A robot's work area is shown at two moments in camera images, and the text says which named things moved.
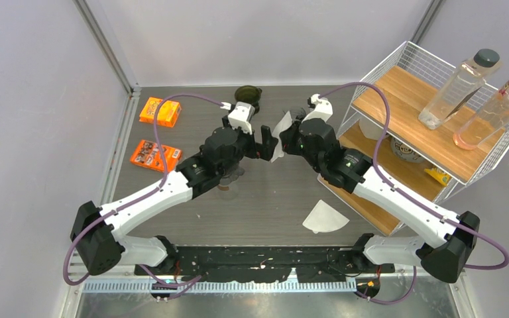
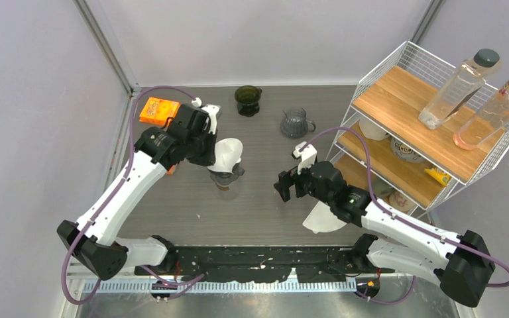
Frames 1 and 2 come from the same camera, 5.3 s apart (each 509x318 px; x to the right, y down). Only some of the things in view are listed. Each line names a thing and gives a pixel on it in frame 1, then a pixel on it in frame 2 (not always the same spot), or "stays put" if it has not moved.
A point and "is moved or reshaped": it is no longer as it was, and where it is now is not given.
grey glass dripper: x=226 y=179 stays put
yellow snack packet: x=438 y=173 stays put
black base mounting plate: x=256 y=264 stays put
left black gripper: x=264 y=150 → x=209 y=158
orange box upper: x=168 y=113 stays put
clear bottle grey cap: x=459 y=87 stays put
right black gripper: x=287 y=137 → x=287 y=179
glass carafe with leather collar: x=228 y=193 stays put
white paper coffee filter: x=282 y=124 is moved or reshaped
